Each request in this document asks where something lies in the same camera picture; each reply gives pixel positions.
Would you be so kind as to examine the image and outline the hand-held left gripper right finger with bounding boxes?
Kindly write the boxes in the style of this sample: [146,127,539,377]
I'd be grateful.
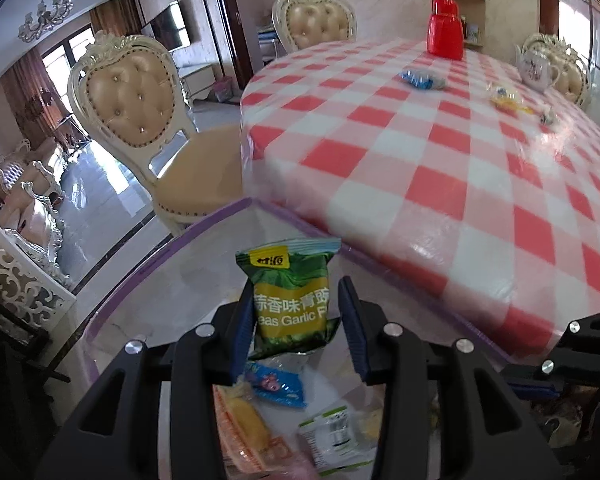
[336,276,566,480]

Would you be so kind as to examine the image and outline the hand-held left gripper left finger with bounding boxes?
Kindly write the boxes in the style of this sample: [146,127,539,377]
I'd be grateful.
[34,290,257,480]

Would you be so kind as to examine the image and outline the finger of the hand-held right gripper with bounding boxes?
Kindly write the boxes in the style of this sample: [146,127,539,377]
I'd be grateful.
[500,306,600,401]

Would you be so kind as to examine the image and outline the grey snack packet blue edges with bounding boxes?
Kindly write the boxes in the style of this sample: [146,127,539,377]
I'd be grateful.
[244,360,307,409]

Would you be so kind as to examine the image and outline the green pea snack packet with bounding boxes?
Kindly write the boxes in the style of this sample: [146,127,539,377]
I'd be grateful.
[235,237,342,361]

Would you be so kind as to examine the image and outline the white storage box purple rim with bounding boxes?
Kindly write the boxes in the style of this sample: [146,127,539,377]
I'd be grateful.
[82,197,512,480]

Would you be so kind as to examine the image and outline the orange striped cake packet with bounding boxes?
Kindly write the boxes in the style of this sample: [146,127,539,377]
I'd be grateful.
[213,382,287,472]

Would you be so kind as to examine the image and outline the white green snack packet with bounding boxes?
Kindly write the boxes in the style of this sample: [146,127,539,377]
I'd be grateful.
[297,404,377,479]

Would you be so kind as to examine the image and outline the red white checkered tablecloth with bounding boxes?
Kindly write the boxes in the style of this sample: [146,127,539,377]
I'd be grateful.
[239,37,600,366]

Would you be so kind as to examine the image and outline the white carved screen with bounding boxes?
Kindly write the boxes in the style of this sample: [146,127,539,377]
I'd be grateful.
[0,204,77,333]

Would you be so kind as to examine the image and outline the dark wooden furniture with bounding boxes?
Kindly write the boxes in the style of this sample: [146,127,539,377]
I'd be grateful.
[0,285,73,411]

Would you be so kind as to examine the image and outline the pink bag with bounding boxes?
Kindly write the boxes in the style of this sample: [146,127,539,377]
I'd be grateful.
[211,77,234,104]

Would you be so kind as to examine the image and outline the white carved sofa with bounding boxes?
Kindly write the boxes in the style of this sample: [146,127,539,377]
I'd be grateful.
[0,139,67,273]

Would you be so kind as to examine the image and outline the white television cabinet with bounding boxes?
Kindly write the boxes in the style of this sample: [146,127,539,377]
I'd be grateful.
[179,62,219,107]

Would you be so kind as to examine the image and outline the cream tufted dining chair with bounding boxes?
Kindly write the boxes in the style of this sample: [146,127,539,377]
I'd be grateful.
[271,0,357,54]
[522,32,592,107]
[66,31,247,235]

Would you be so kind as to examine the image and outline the yellow noodle cake packet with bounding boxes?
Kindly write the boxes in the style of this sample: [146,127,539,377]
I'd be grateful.
[489,85,535,115]

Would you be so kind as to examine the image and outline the red thermos jug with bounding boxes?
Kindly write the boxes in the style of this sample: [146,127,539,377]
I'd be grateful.
[426,0,467,61]

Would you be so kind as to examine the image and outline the white floral teapot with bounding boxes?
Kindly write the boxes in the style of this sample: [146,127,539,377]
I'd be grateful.
[515,42,562,93]

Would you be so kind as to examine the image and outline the brown curtain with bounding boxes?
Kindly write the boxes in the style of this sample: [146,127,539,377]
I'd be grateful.
[89,0,142,37]
[0,49,57,148]

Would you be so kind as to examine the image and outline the silver chandelier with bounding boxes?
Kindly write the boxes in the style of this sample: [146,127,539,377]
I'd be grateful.
[18,0,74,44]

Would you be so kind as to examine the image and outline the wall television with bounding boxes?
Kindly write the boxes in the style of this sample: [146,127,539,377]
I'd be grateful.
[146,1,194,54]

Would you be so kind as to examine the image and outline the wooden wall shelf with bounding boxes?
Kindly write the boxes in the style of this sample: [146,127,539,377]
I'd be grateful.
[431,0,492,52]

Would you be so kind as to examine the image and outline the glass door wooden frame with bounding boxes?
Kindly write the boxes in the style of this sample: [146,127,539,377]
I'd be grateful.
[537,0,600,133]

